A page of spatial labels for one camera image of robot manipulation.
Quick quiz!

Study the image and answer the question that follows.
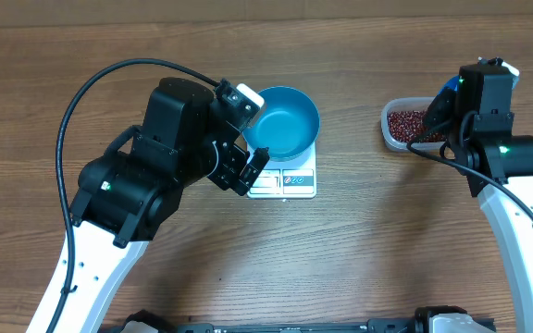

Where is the teal blue bowl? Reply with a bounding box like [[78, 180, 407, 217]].
[[242, 86, 321, 161]]

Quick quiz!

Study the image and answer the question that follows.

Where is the blue plastic measuring scoop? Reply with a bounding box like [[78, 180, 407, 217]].
[[439, 76, 460, 94]]

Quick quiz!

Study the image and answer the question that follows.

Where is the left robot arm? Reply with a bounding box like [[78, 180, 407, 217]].
[[29, 78, 269, 332]]

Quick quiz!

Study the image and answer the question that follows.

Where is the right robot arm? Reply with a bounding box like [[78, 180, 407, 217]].
[[428, 58, 533, 332]]

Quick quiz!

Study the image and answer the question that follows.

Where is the white digital kitchen scale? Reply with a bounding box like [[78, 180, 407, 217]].
[[247, 143, 317, 200]]

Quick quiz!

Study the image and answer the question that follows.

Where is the clear plastic container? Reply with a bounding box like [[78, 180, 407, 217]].
[[380, 97, 433, 153]]

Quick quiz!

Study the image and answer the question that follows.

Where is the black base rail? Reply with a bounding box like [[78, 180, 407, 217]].
[[98, 310, 423, 333]]

